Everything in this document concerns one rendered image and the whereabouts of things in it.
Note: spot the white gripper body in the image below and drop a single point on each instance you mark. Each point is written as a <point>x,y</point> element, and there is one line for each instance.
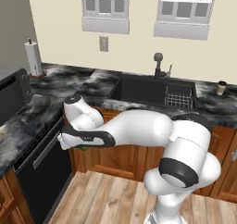
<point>63,141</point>

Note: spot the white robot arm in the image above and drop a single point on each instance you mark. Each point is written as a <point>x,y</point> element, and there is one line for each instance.
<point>185,147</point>

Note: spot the brown wooden sink cupboard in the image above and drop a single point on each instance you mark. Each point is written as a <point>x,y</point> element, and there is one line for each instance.
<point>123,159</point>

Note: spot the black stove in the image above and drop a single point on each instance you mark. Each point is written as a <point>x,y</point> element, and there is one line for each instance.
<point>12,95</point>

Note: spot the black sink basin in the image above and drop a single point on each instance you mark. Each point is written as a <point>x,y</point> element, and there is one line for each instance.
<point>139,89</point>

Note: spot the black sink faucet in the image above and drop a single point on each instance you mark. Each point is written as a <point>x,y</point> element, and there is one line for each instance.
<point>158,65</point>

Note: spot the black dishwasher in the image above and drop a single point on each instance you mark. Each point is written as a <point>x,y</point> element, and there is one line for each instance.
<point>46,184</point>

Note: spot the white paper towel roll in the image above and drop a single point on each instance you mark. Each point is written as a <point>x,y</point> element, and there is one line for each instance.
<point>33,58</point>

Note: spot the grey framed window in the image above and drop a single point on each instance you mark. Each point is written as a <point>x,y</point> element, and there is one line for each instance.
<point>105,8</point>
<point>184,11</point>

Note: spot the brown wooden cupboard door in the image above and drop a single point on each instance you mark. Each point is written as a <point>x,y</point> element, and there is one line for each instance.
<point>225,172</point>

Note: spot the beige coffee cup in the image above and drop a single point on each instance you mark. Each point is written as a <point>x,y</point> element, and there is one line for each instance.
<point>221,88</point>

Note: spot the grey wall outlet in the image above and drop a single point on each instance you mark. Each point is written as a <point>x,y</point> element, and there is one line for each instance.
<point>104,43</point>

